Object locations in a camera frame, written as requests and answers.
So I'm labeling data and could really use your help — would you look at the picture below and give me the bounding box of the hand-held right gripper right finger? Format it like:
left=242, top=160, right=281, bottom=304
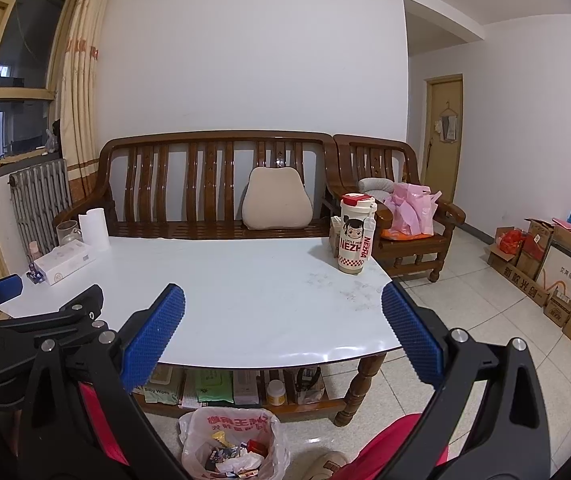
left=375, top=282, right=552, bottom=480

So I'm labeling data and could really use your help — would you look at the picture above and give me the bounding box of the pink plastic bag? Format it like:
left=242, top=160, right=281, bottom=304
left=383, top=183, right=443, bottom=238

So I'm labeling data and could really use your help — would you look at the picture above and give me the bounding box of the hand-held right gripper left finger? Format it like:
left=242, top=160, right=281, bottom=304
left=18, top=282, right=191, bottom=480

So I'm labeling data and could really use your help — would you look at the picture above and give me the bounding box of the pile of cardboard boxes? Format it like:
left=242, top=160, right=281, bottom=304
left=488, top=205, right=571, bottom=356

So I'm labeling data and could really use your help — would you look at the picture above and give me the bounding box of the green flat pack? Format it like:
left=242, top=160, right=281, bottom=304
left=195, top=369, right=234, bottom=406

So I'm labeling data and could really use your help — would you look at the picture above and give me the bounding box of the wooden sofa bench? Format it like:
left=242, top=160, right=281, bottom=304
left=52, top=131, right=339, bottom=241

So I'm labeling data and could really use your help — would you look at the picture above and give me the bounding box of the bin with plastic bag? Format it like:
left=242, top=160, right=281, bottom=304
left=178, top=402, right=291, bottom=480

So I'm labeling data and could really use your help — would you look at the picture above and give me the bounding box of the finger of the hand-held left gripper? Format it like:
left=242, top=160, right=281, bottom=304
left=0, top=284, right=116, bottom=352
left=0, top=275, right=23, bottom=310

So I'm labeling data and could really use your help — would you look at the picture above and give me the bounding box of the white tissue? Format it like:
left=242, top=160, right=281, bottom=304
left=215, top=452, right=262, bottom=476

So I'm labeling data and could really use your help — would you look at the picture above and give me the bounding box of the person's right shoe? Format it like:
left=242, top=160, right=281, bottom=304
left=299, top=450, right=349, bottom=480

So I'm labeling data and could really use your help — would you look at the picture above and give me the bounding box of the grey roll pillow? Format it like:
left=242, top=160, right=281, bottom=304
left=357, top=177, right=396, bottom=196

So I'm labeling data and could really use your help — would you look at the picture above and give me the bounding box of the red plastic bag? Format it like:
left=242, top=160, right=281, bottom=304
left=498, top=228, right=525, bottom=256

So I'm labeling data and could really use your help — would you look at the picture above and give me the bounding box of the grey cloth on hanger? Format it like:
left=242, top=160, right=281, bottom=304
left=435, top=102, right=459, bottom=142

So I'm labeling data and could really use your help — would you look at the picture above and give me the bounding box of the white paper towel roll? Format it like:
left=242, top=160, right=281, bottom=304
left=78, top=207, right=111, bottom=252

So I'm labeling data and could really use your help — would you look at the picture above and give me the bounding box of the white flat pack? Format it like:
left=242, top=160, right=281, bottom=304
left=182, top=369, right=198, bottom=407

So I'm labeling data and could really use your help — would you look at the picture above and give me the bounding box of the beige cushion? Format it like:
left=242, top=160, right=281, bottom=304
left=242, top=166, right=313, bottom=231

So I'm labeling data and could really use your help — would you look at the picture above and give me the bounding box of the beige curtain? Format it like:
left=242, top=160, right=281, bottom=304
left=58, top=0, right=121, bottom=216

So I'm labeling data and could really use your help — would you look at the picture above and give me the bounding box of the small brown cardboard box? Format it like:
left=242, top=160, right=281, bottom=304
left=329, top=216, right=346, bottom=253

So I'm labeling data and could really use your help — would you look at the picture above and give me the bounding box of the clear plastic container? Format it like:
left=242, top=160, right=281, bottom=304
left=293, top=366, right=326, bottom=405

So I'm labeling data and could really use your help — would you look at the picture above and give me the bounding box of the white long box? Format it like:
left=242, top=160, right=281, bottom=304
left=232, top=370, right=261, bottom=406

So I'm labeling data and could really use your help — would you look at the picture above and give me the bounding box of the yellow framed window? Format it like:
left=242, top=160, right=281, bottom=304
left=0, top=0, right=83, bottom=161

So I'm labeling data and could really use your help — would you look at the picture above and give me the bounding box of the person's right leg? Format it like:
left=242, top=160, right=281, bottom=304
left=345, top=412, right=449, bottom=480

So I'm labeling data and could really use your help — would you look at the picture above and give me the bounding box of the yellow door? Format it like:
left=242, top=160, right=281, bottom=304
left=424, top=74, right=465, bottom=206

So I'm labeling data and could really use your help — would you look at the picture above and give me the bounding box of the white cartoon print bottle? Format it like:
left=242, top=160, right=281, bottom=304
left=338, top=192, right=379, bottom=277

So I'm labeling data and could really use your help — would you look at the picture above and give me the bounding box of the wooden armchair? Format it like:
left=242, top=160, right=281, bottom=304
left=333, top=134, right=467, bottom=283

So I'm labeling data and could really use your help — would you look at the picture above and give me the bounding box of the white tissue box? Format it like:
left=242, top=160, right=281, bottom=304
left=34, top=239, right=97, bottom=287

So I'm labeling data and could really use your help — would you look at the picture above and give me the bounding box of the light green wipes pack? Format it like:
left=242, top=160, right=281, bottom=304
left=142, top=365, right=183, bottom=406

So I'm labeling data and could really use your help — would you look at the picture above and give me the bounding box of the grey radiator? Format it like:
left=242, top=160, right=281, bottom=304
left=8, top=158, right=73, bottom=266

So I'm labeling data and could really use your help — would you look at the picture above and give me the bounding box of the clear glass cup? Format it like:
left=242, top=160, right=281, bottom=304
left=56, top=220, right=82, bottom=247

